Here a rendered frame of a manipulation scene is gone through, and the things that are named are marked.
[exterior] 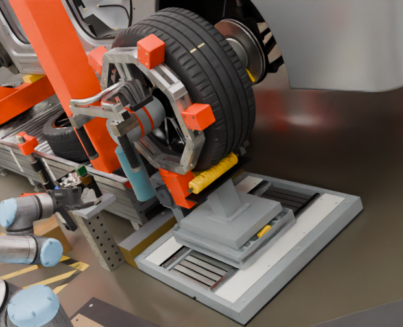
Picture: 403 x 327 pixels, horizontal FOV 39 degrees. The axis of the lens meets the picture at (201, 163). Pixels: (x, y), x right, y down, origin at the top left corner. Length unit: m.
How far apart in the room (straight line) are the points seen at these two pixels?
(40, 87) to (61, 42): 2.07
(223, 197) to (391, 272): 0.77
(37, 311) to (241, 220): 1.08
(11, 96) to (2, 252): 2.89
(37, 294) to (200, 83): 0.91
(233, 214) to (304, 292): 0.48
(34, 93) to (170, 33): 2.63
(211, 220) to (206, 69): 0.83
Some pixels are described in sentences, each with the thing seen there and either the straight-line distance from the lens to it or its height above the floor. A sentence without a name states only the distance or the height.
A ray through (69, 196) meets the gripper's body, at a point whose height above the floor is 0.79.
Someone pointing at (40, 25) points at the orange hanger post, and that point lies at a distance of 2.62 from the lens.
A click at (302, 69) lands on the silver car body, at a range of 2.22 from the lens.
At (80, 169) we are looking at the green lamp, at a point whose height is 0.65.
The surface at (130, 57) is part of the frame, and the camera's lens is 2.17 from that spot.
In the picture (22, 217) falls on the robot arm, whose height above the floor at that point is 0.83.
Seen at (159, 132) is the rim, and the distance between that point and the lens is 2.57.
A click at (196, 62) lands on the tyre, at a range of 2.11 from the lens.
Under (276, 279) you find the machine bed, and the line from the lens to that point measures 2.44.
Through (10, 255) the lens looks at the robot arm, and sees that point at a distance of 1.84.
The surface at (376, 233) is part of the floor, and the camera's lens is 2.64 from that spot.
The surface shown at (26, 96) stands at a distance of 4.66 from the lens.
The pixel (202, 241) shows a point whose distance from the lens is 2.69.
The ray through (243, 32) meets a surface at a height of 0.95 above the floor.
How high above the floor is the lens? 1.58
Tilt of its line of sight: 25 degrees down
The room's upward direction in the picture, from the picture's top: 22 degrees counter-clockwise
